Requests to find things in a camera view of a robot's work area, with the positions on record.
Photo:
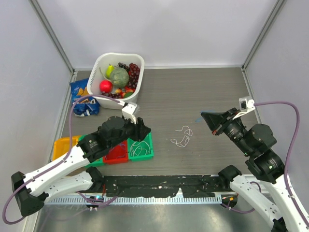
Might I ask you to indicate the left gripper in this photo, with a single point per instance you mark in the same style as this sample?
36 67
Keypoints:
140 130

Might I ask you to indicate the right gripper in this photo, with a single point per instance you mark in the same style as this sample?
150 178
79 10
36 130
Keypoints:
215 120

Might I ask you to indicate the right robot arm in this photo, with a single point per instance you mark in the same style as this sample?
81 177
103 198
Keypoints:
284 213

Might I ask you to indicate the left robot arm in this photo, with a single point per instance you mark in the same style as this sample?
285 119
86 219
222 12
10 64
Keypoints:
34 189

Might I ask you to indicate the right green bin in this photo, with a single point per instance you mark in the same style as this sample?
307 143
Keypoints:
140 151

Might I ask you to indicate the green bin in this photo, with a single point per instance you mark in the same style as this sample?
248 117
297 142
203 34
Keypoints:
97 163
140 151

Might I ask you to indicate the red bin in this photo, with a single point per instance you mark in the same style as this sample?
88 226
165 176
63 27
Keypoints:
117 154

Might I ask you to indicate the green lime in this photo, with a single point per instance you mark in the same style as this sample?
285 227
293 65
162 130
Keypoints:
127 94

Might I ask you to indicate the left green bin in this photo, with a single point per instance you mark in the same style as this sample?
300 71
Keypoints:
97 163

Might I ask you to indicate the green melon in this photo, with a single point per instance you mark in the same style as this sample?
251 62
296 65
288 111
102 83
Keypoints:
119 77

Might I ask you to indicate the red apple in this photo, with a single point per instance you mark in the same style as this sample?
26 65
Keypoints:
105 86

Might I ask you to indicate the red grape bunch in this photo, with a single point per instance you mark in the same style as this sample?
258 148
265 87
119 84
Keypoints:
133 72

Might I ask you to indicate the blue chips bag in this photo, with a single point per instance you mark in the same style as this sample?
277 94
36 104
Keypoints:
87 106

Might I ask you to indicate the dark grape bunch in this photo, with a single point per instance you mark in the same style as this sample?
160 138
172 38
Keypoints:
124 66

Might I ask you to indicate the green pear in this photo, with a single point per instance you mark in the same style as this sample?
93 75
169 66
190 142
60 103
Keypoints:
109 71

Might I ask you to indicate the white plastic basket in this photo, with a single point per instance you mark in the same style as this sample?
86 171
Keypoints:
106 100

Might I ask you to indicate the yellow bin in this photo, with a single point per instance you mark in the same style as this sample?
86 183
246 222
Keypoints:
61 146

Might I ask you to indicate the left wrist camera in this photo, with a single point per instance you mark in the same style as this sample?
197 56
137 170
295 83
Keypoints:
129 111

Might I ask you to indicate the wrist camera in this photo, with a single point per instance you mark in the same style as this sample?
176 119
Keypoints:
246 105
129 111

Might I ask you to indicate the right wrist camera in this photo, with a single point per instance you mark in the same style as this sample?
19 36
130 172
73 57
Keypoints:
246 105

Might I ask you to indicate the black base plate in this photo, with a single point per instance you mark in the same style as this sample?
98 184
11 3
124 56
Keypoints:
163 186

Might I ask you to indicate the slotted cable duct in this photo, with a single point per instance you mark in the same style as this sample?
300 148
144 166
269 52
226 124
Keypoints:
178 199

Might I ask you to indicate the right aluminium frame post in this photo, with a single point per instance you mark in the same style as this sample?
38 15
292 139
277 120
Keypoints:
279 4

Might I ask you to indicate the aluminium frame post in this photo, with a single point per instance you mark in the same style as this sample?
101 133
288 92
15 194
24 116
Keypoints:
52 35
279 4

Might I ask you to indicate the left aluminium frame post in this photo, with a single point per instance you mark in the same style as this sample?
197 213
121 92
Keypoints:
52 35

